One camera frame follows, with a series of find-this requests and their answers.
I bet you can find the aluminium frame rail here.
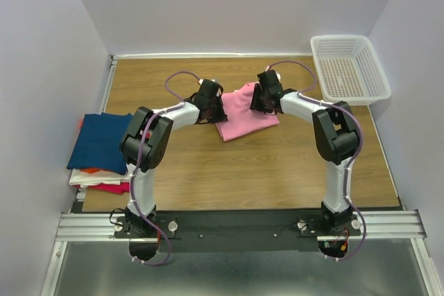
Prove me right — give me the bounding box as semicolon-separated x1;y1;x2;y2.
42;209;430;295

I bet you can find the folded white t shirt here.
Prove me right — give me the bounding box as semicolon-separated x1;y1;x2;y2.
69;169;130;188

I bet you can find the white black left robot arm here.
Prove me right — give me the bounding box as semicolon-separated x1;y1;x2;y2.
119;79;228;237

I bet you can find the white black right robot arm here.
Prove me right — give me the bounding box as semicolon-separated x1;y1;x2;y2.
250;69;363;235

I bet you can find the folded navy blue t shirt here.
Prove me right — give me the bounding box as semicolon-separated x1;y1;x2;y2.
67;113;133;175

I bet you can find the white plastic basket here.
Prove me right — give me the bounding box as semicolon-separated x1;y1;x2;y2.
310;35;391;106

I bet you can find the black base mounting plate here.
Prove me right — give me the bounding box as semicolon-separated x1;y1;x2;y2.
109;209;361;263

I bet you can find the pink t shirt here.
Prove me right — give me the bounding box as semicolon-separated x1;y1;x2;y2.
216;82;280;142

